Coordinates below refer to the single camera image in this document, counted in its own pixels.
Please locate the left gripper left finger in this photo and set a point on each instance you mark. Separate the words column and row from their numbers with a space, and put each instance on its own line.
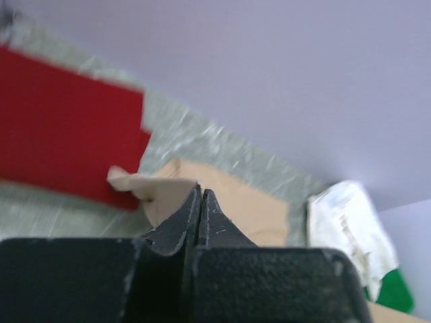
column 176, row 235

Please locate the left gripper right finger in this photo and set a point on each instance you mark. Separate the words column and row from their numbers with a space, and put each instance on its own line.
column 215, row 229

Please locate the beige t shirt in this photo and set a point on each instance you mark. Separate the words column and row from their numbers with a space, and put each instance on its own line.
column 268, row 283

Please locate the white t shirt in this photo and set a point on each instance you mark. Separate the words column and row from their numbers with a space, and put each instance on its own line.
column 343, row 217

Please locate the folded red t shirt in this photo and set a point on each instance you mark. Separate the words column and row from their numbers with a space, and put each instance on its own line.
column 63, row 131

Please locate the green plastic tray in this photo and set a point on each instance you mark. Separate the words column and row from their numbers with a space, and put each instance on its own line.
column 395, row 294

